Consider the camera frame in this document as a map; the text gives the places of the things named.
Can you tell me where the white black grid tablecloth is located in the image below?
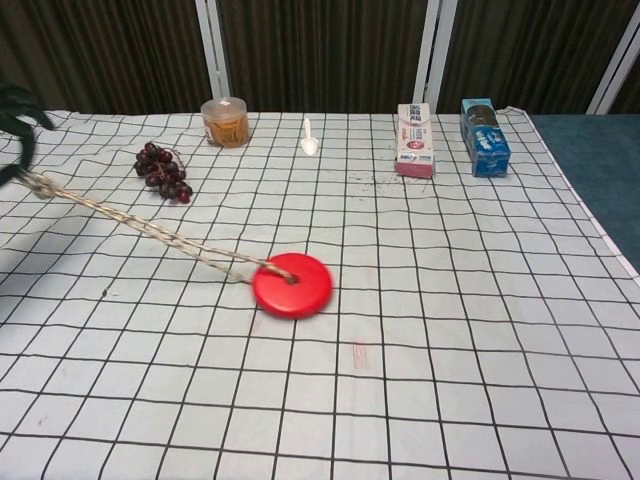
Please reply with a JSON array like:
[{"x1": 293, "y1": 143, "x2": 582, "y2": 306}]
[{"x1": 0, "y1": 106, "x2": 640, "y2": 480}]

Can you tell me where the pink white toothpaste box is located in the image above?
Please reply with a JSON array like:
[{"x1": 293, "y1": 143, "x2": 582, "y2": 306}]
[{"x1": 394, "y1": 103, "x2": 437, "y2": 178}]

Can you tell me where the beige speckled rope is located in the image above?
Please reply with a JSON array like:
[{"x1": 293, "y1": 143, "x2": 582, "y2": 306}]
[{"x1": 20, "y1": 169, "x2": 300, "y2": 288}]

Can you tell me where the dark purple grape bunch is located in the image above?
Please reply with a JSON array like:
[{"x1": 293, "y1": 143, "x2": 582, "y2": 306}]
[{"x1": 134, "y1": 141, "x2": 194, "y2": 205}]

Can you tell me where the red disc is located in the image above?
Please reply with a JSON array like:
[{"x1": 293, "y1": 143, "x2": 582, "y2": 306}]
[{"x1": 253, "y1": 252, "x2": 334, "y2": 320}]

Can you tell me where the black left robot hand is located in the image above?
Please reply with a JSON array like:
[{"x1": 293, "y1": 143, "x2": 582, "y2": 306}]
[{"x1": 0, "y1": 84, "x2": 55, "y2": 187}]

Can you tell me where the white plastic spoon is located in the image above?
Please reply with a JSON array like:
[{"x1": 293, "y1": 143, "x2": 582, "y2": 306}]
[{"x1": 300, "y1": 118, "x2": 320, "y2": 156}]

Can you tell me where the blue cookie package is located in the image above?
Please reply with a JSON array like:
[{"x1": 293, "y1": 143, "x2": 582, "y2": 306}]
[{"x1": 460, "y1": 97, "x2": 513, "y2": 178}]

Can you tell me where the clear plastic snack jar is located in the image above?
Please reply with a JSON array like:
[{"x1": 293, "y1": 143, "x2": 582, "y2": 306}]
[{"x1": 200, "y1": 97, "x2": 250, "y2": 149}]

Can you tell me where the white partition frame post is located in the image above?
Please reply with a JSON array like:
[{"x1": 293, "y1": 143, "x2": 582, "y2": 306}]
[
  {"x1": 585, "y1": 0, "x2": 640, "y2": 116},
  {"x1": 414, "y1": 0, "x2": 461, "y2": 114},
  {"x1": 194, "y1": 0, "x2": 231, "y2": 101}
]

